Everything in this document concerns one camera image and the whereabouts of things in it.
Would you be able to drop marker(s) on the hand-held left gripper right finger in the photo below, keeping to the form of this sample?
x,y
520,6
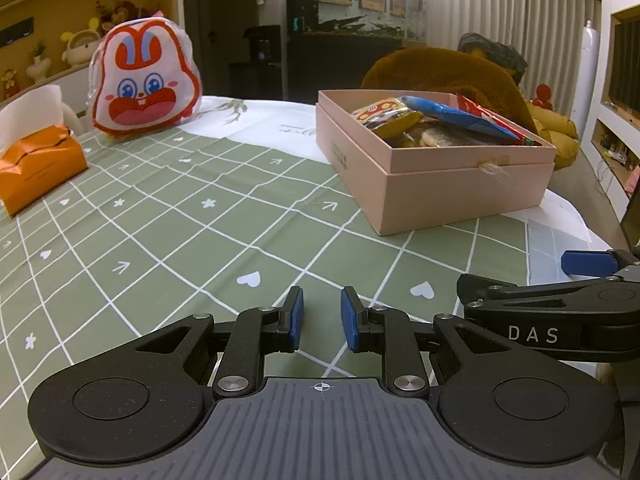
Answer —
x,y
349,317

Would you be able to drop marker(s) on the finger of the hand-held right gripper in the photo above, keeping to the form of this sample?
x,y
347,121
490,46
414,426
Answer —
x,y
525,295
587,262

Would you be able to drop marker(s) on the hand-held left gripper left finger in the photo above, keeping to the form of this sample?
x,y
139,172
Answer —
x,y
296,317

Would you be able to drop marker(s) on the pink cardboard box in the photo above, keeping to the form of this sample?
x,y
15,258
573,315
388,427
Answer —
x,y
450,195

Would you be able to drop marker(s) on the clear wafer packet red ends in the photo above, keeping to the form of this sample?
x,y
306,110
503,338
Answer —
x,y
445,137

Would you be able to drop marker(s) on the blue snack packet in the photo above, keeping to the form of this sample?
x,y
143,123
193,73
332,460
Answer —
x,y
450,112

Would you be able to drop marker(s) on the red cartoon snack packet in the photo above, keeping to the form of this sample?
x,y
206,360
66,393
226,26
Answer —
x,y
375,110

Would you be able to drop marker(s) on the green checked tablecloth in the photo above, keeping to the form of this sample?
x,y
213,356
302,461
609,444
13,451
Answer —
x,y
200,240

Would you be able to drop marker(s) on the yellow lounge chair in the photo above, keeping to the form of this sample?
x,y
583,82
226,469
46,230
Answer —
x,y
555,130

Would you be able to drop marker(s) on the red balloon toy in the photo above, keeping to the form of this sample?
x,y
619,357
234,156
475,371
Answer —
x,y
542,94

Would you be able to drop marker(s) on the white floor air conditioner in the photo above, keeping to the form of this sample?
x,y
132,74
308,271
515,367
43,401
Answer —
x,y
585,70

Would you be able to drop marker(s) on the dark cloth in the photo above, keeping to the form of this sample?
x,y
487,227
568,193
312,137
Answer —
x,y
490,52

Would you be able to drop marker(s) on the brown furry blanket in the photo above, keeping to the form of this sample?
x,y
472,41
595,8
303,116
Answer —
x,y
425,70

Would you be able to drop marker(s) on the black tank cabinet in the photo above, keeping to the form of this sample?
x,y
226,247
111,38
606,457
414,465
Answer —
x,y
325,65

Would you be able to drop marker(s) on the grey curtain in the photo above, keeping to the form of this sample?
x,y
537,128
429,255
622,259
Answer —
x,y
500,5

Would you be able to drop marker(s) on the rabbit-shaped white red bag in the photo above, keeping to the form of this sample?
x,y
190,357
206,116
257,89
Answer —
x,y
145,90

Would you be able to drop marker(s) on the black water dispenser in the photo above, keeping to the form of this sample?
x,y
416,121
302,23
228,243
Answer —
x,y
262,45

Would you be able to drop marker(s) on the orange tissue box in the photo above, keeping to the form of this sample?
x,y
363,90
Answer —
x,y
40,170

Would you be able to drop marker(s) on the glass fish tank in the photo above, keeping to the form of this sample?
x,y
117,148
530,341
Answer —
x,y
360,10

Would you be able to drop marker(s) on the white tissue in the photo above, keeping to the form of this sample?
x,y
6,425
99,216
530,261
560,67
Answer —
x,y
30,115

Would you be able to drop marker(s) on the white plush yellow ears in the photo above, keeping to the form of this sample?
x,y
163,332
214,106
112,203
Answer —
x,y
80,47

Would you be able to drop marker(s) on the brown plush toy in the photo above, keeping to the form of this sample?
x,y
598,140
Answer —
x,y
125,12

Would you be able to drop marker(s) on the white vase with plant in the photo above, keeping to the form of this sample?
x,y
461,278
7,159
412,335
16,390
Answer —
x,y
37,67

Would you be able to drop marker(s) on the red yellow figurine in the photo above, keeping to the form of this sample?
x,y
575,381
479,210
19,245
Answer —
x,y
7,82

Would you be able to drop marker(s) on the wooden wall cabinet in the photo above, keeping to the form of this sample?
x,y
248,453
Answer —
x,y
625,60

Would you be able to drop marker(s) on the wooden wall shelf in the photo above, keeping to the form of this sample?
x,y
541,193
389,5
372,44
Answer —
x,y
50,0

